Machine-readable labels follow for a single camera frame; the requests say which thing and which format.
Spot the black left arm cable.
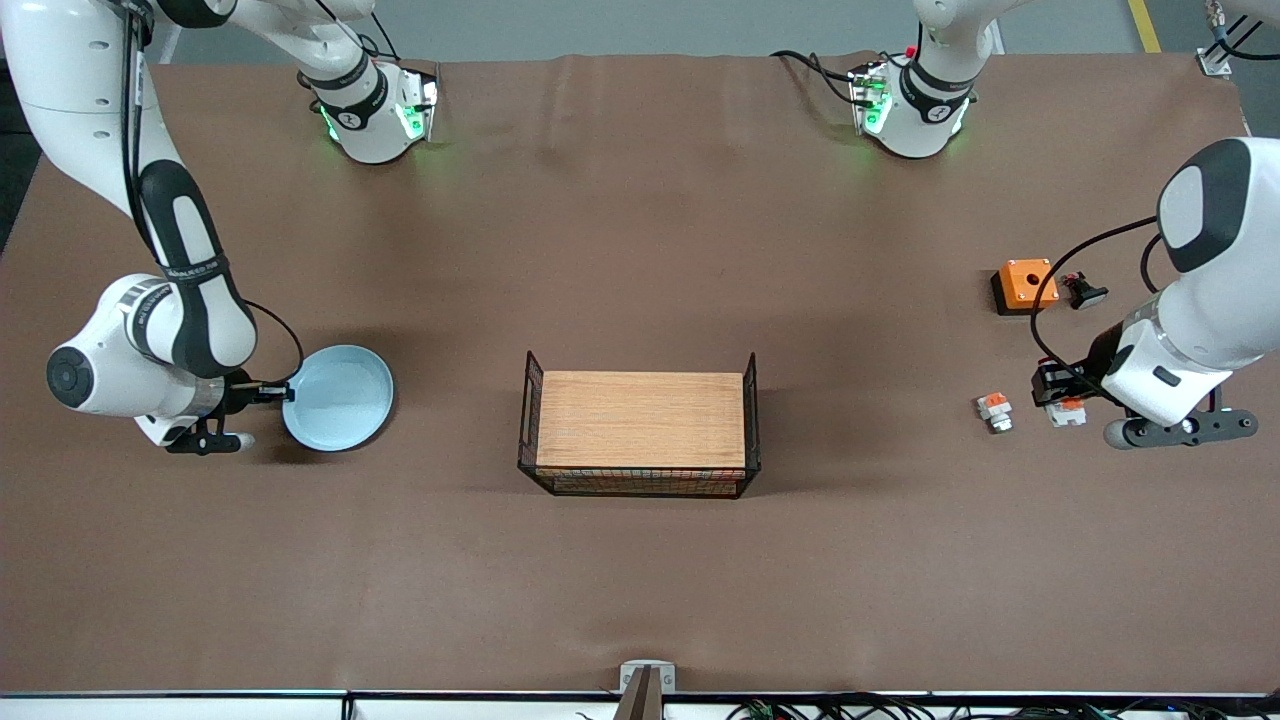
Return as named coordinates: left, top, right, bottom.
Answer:
left=1029, top=214, right=1167, bottom=401

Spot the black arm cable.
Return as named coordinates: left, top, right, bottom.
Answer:
left=120, top=0, right=306, bottom=391
left=1029, top=214, right=1167, bottom=401

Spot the aluminium frame profile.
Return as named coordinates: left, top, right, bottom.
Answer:
left=1196, top=0, right=1280, bottom=79

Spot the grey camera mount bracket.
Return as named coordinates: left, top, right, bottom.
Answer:
left=618, top=660, right=677, bottom=720

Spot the light blue round plate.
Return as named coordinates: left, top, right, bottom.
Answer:
left=281, top=344, right=396, bottom=453

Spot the black wire basket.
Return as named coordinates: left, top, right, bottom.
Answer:
left=517, top=350, right=763, bottom=500

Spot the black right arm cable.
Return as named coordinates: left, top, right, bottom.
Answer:
left=120, top=0, right=306, bottom=391

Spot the black base cable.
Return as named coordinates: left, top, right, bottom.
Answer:
left=769, top=49, right=873, bottom=107

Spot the orange button enclosure box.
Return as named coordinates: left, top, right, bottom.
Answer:
left=990, top=258, right=1060, bottom=317

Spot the wooden board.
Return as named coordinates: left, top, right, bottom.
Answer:
left=536, top=371, right=747, bottom=471

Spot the black push button head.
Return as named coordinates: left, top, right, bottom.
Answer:
left=1063, top=271, right=1110, bottom=311

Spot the brown table cover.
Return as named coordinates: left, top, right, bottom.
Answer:
left=0, top=50, right=1280, bottom=697

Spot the black cable bundle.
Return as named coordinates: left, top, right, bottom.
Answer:
left=725, top=693, right=1280, bottom=720

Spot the white table edge rail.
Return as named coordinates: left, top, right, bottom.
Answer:
left=0, top=690, right=1280, bottom=720

